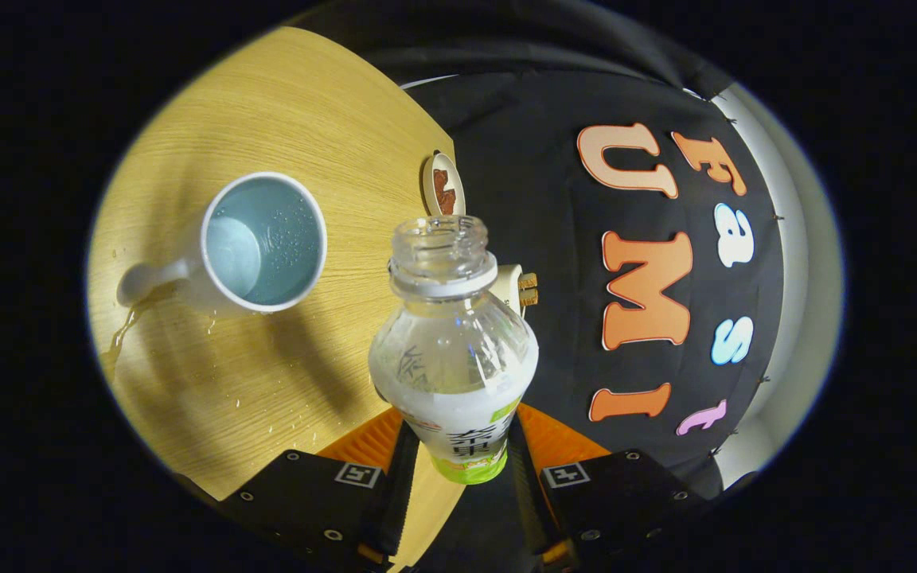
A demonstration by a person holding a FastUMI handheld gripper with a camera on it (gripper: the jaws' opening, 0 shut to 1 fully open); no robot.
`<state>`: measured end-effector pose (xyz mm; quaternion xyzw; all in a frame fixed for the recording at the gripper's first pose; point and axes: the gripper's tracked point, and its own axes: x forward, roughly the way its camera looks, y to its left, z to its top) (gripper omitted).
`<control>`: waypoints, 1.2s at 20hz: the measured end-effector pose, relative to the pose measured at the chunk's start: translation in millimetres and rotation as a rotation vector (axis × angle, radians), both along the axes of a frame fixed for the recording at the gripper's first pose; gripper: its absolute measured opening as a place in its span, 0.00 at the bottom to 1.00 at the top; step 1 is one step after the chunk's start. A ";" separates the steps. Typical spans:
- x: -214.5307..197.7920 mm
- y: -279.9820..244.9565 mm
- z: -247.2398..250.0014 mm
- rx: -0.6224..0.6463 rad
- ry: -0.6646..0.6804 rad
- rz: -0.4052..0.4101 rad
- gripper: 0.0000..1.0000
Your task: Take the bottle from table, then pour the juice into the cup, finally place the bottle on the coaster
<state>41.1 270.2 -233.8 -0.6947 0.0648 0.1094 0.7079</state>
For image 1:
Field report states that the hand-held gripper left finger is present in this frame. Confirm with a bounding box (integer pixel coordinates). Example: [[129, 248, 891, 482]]
[[216, 406, 419, 570]]

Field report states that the white cup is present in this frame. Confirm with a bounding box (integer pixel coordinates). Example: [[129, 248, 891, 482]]
[[117, 172, 328, 314]]

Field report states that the clear juice bottle green label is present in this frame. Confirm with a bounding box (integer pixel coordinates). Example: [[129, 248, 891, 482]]
[[369, 215, 540, 485]]

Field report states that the white toaster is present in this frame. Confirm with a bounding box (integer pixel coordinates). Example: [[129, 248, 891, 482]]
[[494, 264, 539, 319]]

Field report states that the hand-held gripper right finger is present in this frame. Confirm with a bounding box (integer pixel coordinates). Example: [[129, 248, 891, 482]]
[[510, 402, 706, 570]]

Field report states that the wooden table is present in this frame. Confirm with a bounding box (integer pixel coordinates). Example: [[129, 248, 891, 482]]
[[88, 26, 467, 570]]

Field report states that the beige oval plate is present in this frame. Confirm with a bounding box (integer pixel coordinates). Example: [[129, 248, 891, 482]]
[[422, 151, 466, 217]]

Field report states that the spilled juice puddle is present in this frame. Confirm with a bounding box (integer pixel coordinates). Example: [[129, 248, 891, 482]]
[[100, 283, 181, 375]]

